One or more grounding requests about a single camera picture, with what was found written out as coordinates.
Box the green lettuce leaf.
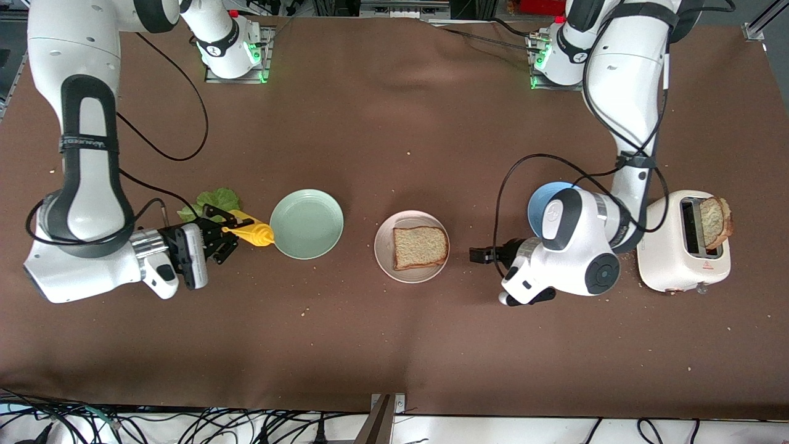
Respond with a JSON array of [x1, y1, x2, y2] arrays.
[[178, 187, 242, 223]]

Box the aluminium frame rail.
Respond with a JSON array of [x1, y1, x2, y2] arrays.
[[743, 5, 774, 43]]

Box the blue plate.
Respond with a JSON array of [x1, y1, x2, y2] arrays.
[[527, 181, 583, 238]]

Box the brown tablecloth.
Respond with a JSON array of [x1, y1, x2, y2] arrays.
[[0, 12, 789, 420]]

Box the tangled black floor cables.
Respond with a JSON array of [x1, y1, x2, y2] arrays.
[[0, 388, 370, 444]]

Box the black cable on tablecloth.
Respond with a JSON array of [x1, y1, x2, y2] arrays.
[[441, 17, 549, 53]]

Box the white toaster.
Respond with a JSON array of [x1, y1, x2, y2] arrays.
[[635, 189, 732, 294]]

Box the mint green plate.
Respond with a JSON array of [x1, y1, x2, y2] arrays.
[[269, 189, 345, 260]]

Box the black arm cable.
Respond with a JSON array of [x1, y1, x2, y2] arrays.
[[492, 12, 672, 286], [25, 170, 204, 247], [116, 31, 210, 162]]

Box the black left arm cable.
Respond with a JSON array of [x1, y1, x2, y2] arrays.
[[492, 12, 672, 286]]

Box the silver metal bracket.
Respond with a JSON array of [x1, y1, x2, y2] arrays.
[[370, 393, 406, 415]]

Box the beige plate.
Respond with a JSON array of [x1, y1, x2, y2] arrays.
[[374, 210, 450, 284]]

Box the brown bread slice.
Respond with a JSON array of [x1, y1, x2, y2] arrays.
[[393, 226, 449, 271], [700, 197, 734, 250]]

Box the aluminium background frame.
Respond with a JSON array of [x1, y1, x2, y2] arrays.
[[359, 0, 452, 19]]

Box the red background box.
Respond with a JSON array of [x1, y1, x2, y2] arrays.
[[520, 0, 569, 16]]

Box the yellow squeeze bottle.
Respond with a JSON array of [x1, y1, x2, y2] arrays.
[[223, 210, 276, 248]]

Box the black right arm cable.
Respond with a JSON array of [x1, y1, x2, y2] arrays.
[[116, 31, 210, 162], [25, 170, 204, 247]]

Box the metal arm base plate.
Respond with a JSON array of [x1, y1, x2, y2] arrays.
[[527, 31, 586, 92], [205, 25, 272, 84]]

